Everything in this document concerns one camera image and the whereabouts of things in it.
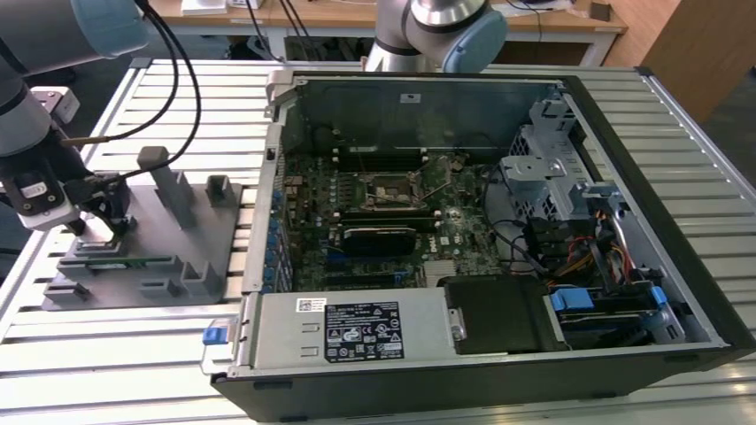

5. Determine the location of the CPU socket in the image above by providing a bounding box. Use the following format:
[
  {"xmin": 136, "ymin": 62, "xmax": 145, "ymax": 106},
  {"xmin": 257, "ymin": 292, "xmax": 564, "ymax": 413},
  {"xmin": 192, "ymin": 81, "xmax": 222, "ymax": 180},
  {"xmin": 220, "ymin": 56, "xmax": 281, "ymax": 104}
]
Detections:
[{"xmin": 362, "ymin": 170, "xmax": 426, "ymax": 212}]

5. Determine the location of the grey parts rack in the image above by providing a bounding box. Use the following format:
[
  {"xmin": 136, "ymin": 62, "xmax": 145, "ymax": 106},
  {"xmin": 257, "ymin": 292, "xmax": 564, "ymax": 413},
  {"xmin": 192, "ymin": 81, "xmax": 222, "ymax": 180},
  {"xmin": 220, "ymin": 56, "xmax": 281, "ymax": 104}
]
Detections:
[{"xmin": 40, "ymin": 145, "xmax": 246, "ymax": 313}]

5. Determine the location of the green RAM stick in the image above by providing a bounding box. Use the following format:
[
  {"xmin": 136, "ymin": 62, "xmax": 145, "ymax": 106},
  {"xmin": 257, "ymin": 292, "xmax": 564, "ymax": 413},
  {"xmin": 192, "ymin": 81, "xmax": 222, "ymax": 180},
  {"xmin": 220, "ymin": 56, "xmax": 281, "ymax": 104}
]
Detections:
[{"xmin": 86, "ymin": 259, "xmax": 178, "ymax": 270}]

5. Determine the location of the silver power supply unit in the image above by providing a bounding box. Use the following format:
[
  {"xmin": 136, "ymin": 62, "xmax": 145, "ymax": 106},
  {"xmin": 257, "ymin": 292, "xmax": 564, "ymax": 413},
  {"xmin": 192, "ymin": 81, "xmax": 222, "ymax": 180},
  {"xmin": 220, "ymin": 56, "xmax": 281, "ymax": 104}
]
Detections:
[{"xmin": 233, "ymin": 290, "xmax": 469, "ymax": 371}]

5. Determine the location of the black expansion slot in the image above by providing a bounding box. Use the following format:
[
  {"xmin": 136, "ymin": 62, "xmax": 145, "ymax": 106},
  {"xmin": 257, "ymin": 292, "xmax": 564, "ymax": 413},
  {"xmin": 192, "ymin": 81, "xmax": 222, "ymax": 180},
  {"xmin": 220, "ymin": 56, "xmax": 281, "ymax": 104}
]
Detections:
[{"xmin": 324, "ymin": 273, "xmax": 414, "ymax": 288}]

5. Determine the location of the black RAM slot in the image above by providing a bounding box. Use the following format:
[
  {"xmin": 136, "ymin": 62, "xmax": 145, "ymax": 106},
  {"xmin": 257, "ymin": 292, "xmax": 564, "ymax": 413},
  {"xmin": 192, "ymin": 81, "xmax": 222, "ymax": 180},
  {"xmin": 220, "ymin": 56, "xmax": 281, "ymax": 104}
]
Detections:
[{"xmin": 332, "ymin": 147, "xmax": 429, "ymax": 160}]

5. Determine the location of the silver chipset heatsink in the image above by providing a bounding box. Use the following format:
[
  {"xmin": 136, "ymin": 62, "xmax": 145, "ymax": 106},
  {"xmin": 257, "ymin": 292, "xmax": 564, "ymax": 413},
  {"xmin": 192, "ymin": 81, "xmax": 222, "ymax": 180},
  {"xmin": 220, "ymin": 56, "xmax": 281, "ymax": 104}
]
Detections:
[{"xmin": 421, "ymin": 259, "xmax": 461, "ymax": 283}]

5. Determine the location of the green motherboard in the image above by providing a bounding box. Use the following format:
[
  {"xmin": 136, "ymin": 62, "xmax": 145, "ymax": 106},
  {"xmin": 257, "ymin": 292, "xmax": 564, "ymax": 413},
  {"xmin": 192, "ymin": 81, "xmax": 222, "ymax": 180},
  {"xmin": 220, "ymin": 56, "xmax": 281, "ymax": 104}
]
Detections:
[{"xmin": 268, "ymin": 150, "xmax": 548, "ymax": 294}]

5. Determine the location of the black open PC case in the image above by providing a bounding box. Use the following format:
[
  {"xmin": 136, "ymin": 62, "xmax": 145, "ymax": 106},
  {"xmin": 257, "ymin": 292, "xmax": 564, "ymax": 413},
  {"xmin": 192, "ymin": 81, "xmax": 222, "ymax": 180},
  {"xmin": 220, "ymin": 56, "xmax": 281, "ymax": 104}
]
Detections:
[{"xmin": 200, "ymin": 66, "xmax": 756, "ymax": 424}]

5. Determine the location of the black plastic shroud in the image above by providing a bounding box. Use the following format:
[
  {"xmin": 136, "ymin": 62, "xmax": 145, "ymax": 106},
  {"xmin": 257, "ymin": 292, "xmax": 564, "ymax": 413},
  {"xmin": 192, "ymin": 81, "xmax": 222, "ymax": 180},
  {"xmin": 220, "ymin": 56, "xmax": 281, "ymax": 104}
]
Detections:
[{"xmin": 441, "ymin": 274, "xmax": 573, "ymax": 356}]

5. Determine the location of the silver drive cage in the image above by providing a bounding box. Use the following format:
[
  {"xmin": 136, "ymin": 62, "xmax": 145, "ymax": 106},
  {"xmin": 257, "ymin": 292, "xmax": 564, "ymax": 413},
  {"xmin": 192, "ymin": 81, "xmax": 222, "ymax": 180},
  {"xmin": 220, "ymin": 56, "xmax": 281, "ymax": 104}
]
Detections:
[{"xmin": 498, "ymin": 99, "xmax": 630, "ymax": 222}]

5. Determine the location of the hard disk in blue carrier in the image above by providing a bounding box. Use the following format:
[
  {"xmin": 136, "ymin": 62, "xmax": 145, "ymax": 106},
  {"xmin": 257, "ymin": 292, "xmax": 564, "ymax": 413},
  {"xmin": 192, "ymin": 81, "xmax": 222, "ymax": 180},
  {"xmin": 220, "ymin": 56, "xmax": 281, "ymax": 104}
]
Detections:
[{"xmin": 545, "ymin": 285, "xmax": 650, "ymax": 351}]

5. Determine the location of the blue drive clip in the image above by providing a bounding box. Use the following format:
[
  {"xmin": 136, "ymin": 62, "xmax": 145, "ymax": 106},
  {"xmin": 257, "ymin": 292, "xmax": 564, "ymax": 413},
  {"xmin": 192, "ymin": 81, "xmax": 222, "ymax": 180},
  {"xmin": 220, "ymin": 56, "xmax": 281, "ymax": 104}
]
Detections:
[{"xmin": 646, "ymin": 285, "xmax": 669, "ymax": 319}]

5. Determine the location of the wooden cabinet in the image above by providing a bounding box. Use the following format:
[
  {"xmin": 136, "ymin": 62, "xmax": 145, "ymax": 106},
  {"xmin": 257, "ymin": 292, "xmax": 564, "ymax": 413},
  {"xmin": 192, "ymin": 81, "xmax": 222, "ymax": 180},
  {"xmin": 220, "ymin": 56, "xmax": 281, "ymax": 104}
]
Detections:
[{"xmin": 601, "ymin": 0, "xmax": 756, "ymax": 123}]

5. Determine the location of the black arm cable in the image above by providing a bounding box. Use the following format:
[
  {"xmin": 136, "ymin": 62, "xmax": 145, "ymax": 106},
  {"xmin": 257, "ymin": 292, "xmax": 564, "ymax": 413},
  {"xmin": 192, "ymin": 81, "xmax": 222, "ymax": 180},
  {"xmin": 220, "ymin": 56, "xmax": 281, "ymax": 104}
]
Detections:
[
  {"xmin": 81, "ymin": 0, "xmax": 201, "ymax": 185},
  {"xmin": 57, "ymin": 0, "xmax": 200, "ymax": 147}
]

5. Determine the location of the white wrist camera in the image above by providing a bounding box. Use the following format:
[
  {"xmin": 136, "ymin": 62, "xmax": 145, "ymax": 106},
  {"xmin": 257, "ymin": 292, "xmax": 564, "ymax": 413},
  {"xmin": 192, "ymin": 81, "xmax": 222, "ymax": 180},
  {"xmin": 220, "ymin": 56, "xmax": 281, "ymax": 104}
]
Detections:
[{"xmin": 14, "ymin": 174, "xmax": 81, "ymax": 231}]

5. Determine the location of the small grey wrist camera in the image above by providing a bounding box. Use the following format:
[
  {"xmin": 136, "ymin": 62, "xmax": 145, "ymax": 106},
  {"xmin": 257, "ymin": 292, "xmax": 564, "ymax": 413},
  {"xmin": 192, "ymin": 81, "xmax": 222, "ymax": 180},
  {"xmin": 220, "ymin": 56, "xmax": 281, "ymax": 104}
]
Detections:
[{"xmin": 28, "ymin": 87, "xmax": 81, "ymax": 123}]

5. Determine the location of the wooden desk white frame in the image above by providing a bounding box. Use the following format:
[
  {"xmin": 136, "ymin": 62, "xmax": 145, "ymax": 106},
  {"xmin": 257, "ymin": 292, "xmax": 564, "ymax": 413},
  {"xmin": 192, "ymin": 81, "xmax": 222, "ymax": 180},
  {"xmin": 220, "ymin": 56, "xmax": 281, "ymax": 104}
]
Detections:
[{"xmin": 140, "ymin": 0, "xmax": 628, "ymax": 67}]

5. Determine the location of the black cable in case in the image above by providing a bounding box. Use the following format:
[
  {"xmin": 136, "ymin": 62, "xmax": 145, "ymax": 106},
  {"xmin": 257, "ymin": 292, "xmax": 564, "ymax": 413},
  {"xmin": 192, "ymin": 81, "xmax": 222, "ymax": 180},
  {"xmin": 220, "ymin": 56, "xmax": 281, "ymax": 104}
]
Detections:
[{"xmin": 478, "ymin": 163, "xmax": 548, "ymax": 278}]

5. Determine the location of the yellow red wire bundle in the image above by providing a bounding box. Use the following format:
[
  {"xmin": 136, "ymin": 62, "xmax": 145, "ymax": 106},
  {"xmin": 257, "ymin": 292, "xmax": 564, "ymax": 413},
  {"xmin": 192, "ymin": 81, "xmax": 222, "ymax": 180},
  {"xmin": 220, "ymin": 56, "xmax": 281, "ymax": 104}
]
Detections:
[{"xmin": 545, "ymin": 234, "xmax": 628, "ymax": 287}]

